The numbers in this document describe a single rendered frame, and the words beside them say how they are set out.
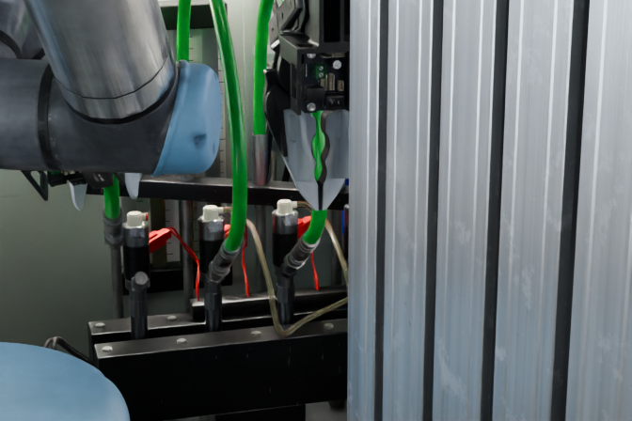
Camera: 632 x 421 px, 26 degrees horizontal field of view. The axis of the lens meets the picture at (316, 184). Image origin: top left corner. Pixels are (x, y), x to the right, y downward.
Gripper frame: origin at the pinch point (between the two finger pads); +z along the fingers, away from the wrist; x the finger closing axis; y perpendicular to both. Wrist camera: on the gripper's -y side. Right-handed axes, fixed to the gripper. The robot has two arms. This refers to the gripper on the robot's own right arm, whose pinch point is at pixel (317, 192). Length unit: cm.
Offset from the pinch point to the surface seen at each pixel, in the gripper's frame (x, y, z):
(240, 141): -3.8, -13.4, -1.2
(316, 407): 10, -37, 39
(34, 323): -21, -57, 33
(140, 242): -11.5, -27.6, 12.9
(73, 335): -17, -57, 35
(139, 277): -11.9, -25.8, 16.0
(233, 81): -3.8, -16.0, -6.3
